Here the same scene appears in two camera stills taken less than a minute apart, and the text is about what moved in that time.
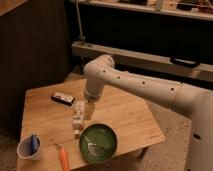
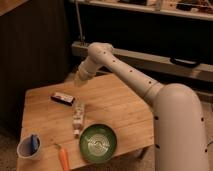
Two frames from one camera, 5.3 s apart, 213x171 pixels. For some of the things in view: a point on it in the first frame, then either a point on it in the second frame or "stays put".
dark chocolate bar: [62, 98] stays put
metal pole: [82, 37] stays put
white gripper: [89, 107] → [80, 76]
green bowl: [98, 143] stays put
